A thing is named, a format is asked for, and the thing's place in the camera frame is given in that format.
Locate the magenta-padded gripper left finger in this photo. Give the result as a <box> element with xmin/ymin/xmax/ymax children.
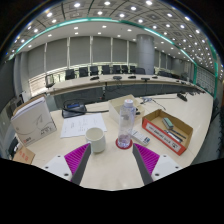
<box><xmin>42</xmin><ymin>142</ymin><xmax>92</xmax><ymax>186</ymax></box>

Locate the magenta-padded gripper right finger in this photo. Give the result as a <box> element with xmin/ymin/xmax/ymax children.
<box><xmin>131</xmin><ymin>142</ymin><xmax>183</xmax><ymax>186</ymax></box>

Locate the clear plastic water bottle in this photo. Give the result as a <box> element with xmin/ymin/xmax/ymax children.
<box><xmin>117</xmin><ymin>98</ymin><xmax>137</xmax><ymax>149</ymax></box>

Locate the brown cardboard box red side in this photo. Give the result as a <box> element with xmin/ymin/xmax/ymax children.
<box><xmin>141</xmin><ymin>108</ymin><xmax>194</xmax><ymax>157</ymax></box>

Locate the white ceramic cup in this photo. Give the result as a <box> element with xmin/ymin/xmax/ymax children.
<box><xmin>84</xmin><ymin>127</ymin><xmax>107</xmax><ymax>154</ymax></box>

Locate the white printed paper sheet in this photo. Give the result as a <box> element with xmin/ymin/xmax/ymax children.
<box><xmin>59</xmin><ymin>113</ymin><xmax>108</xmax><ymax>139</ymax></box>

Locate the black pen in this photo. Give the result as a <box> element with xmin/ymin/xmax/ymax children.
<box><xmin>164</xmin><ymin>128</ymin><xmax>188</xmax><ymax>143</ymax></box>

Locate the grey green board eraser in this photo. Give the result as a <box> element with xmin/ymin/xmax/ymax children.
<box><xmin>161</xmin><ymin>117</ymin><xmax>175</xmax><ymax>130</ymax></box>

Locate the white paper carton box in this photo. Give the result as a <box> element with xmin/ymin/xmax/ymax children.
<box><xmin>10</xmin><ymin>95</ymin><xmax>58</xmax><ymax>148</ymax></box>

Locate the white open cardboard box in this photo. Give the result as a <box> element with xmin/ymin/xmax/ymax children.
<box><xmin>108</xmin><ymin>94</ymin><xmax>146</xmax><ymax>125</ymax></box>

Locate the long curved conference desk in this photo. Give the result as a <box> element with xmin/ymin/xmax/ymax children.
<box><xmin>33</xmin><ymin>73</ymin><xmax>206</xmax><ymax>108</ymax></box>

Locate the row of black chairs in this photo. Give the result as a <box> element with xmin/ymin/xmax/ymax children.
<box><xmin>64</xmin><ymin>64</ymin><xmax>188</xmax><ymax>81</ymax></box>

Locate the group of ceiling lights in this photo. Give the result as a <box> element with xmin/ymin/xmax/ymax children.
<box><xmin>9</xmin><ymin>0</ymin><xmax>223</xmax><ymax>78</ymax></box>

